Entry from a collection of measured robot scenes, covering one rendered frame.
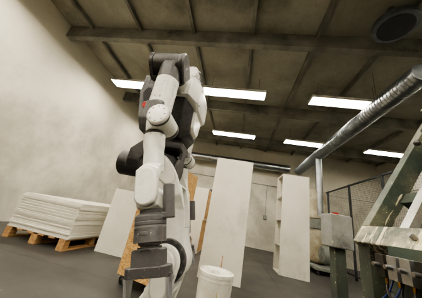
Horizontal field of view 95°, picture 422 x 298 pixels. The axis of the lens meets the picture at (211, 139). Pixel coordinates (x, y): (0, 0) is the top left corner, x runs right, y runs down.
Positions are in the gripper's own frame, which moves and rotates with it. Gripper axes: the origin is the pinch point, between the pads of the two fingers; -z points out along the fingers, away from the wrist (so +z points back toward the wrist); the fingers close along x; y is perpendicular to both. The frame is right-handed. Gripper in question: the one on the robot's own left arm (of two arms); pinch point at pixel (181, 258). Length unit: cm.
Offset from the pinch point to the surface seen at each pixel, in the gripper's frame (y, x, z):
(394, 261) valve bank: -5, 92, -3
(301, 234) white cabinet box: 359, 169, -25
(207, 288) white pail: 77, 3, -34
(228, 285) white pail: 81, 19, -34
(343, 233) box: 22, 88, 5
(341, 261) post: 25, 84, -9
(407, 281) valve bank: -10, 91, -9
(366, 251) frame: 29, 101, -5
